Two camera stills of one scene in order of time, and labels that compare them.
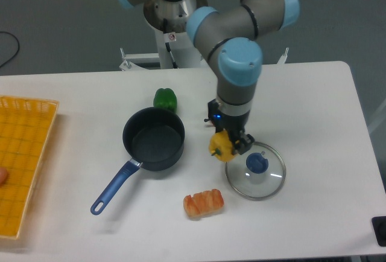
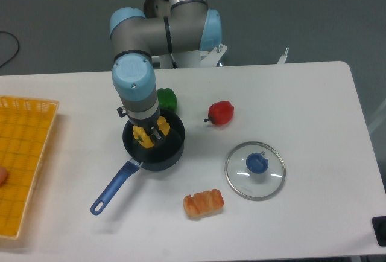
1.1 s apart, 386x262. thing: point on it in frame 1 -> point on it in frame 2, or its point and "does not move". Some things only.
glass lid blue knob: (257, 174) does not move
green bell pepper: (165, 98) does not move
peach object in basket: (3, 175) does not move
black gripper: (233, 124) -> (148, 123)
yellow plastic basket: (25, 124) does not move
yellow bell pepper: (221, 146) -> (140, 136)
